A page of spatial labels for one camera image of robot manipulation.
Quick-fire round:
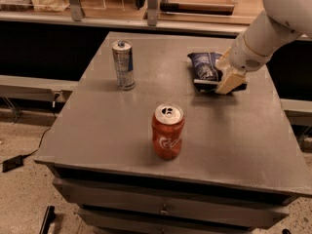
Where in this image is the black object on floor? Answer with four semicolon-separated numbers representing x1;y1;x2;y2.
39;206;56;234

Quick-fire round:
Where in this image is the grey drawer cabinet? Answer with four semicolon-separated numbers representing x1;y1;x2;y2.
36;32;312;234

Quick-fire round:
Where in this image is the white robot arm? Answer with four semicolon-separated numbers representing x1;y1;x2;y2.
215;0;312;95

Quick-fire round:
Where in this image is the black power cable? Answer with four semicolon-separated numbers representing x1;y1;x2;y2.
20;126;53;158

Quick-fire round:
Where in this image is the red coke can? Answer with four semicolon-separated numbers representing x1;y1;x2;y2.
152;102;185;160

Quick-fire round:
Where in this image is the black power adapter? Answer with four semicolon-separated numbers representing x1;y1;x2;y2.
2;155;23;173

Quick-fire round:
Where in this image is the grey metal bracket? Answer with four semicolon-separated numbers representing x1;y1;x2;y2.
147;0;158;26
69;0;85;21

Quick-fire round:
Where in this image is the silver blue energy drink can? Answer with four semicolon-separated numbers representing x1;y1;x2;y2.
112;40;135;91

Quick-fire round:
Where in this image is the grey metal bracket middle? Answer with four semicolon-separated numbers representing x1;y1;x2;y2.
147;0;158;26

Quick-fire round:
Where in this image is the grey metal bench rail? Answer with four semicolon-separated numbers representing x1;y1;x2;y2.
0;75;78;102

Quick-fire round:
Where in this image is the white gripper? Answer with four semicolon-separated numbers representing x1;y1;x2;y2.
215;33;271;95

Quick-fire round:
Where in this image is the blue chip bag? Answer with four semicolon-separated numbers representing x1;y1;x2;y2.
187;52;247;94

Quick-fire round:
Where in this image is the grey metal bracket left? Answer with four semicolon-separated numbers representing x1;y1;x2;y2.
69;0;85;21

